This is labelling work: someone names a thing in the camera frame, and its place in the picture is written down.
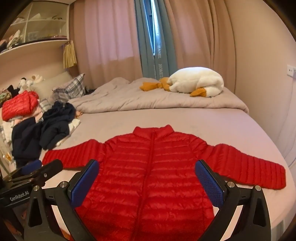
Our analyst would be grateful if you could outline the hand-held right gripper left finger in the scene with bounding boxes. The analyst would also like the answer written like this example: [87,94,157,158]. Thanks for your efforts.
[24,159,100,241]

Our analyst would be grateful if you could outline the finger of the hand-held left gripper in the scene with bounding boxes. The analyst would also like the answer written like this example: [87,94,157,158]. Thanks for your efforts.
[30,159,63,186]
[5,160,42,180]

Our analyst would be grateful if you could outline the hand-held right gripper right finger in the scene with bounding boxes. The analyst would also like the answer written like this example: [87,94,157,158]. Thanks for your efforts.
[195,159,271,241]

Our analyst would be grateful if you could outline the red puffer jacket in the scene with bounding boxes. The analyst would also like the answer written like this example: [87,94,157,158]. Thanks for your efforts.
[42,125,287,241]
[2,91,40,122]

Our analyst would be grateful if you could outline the dark navy jacket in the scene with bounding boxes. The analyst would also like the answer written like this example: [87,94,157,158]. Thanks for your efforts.
[11,116,44,168]

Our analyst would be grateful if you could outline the navy hoodie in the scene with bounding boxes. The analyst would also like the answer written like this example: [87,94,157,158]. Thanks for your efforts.
[39,101,77,151]

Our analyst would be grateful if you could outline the white cloth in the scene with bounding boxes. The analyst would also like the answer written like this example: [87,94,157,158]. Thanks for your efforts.
[55,118,81,146]

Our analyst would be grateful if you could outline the plaid cloth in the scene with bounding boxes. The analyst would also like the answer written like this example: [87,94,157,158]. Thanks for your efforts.
[38,97,56,115]

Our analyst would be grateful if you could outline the folded red puffer jacket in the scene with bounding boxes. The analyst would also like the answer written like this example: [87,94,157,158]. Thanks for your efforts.
[2,91,40,122]

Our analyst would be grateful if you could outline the bed with pink-grey sheet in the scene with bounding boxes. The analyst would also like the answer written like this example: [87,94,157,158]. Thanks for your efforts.
[0,76,290,241]

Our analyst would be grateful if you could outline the plaid pillow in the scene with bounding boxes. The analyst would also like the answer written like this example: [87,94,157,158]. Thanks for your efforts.
[53,74,86,103]

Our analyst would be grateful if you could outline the beige pillow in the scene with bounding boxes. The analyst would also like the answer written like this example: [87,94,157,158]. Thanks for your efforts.
[30,71,73,98]

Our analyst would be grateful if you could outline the grey duvet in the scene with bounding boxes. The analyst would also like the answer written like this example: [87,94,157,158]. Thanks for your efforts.
[68,77,250,114]

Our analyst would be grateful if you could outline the white goose plush toy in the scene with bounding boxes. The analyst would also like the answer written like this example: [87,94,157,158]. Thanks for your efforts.
[139,67,225,98]

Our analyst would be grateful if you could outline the yellow tasselled hanging cloth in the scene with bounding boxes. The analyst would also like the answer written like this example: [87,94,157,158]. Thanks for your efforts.
[63,40,77,69]

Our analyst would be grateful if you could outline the teal curtain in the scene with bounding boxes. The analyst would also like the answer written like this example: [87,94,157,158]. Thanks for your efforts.
[134,0,177,79]

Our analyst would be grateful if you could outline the white wall shelf unit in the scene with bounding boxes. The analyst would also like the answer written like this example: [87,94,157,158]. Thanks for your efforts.
[0,2,70,55]

